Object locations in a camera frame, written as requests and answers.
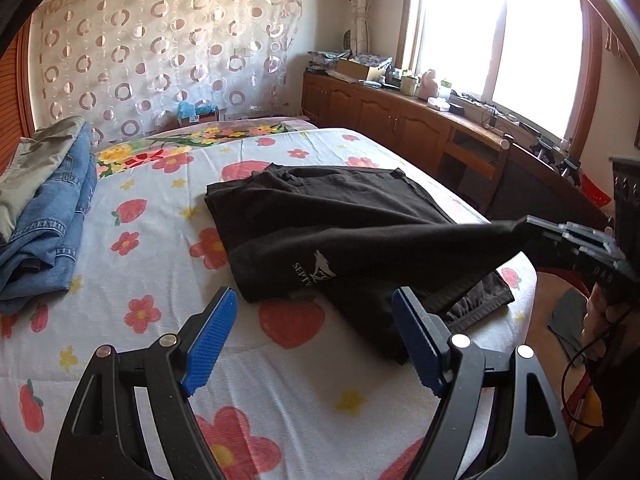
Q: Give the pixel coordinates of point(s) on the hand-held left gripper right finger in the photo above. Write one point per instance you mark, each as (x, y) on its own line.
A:
(420, 340)

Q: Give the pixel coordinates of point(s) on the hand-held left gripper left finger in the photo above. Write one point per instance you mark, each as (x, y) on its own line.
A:
(210, 340)

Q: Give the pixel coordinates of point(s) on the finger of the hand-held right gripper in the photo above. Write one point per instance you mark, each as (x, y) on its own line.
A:
(575, 232)
(555, 252)

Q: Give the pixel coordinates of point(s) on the black pants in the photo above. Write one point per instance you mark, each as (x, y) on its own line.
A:
(350, 230)

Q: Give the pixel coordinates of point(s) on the olive green pants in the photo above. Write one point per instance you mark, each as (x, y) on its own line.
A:
(30, 170)

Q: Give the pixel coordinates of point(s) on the person's right hand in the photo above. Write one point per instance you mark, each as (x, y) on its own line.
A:
(597, 312)

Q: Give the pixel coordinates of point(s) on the dark brown chair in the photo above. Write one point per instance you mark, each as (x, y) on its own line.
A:
(540, 185)

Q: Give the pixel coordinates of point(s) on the strawberry flower print bed sheet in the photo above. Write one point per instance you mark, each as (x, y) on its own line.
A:
(165, 260)

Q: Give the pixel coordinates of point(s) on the small black box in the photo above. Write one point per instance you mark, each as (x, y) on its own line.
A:
(456, 108)

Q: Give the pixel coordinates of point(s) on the blue jeans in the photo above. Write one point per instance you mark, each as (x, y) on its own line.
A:
(45, 225)

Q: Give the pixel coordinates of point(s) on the yellow floral blanket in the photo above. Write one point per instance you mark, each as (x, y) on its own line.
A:
(200, 137)

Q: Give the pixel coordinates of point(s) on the pink figurine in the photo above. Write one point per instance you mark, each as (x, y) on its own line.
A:
(429, 85)

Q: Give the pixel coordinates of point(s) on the long wooden cabinet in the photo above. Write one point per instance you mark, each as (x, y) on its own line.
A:
(390, 115)

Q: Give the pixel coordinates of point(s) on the bright window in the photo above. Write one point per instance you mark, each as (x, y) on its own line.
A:
(500, 30)

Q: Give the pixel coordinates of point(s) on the blue plastic bag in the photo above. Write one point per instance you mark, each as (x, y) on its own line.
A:
(186, 111)

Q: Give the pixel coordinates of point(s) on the open cardboard box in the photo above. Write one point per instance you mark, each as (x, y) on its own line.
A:
(357, 70)

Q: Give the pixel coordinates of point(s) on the circle pattern sheer curtain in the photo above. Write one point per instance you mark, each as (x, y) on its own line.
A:
(165, 50)

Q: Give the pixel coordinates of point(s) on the stack of magazines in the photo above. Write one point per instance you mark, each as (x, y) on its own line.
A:
(325, 60)

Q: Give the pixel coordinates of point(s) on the orange slatted wooden panel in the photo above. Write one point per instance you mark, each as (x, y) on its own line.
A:
(20, 100)

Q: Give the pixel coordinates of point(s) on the beige patterned curtain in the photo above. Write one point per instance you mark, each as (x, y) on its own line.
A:
(362, 5)

